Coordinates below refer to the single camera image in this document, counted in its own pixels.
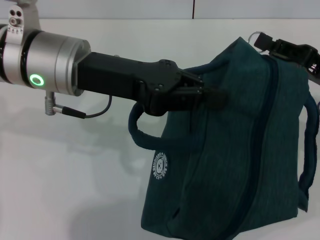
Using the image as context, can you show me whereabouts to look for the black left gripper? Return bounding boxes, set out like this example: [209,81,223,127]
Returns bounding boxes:
[75,51,205,117]

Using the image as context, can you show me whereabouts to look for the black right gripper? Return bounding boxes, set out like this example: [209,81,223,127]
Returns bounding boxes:
[253,31,320,86]

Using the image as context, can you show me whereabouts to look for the dark teal insulated lunch bag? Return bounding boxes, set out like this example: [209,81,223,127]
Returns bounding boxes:
[127,36,318,240]

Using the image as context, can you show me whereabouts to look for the metal zipper pull ring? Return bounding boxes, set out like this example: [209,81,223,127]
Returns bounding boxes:
[246,29,270,55]

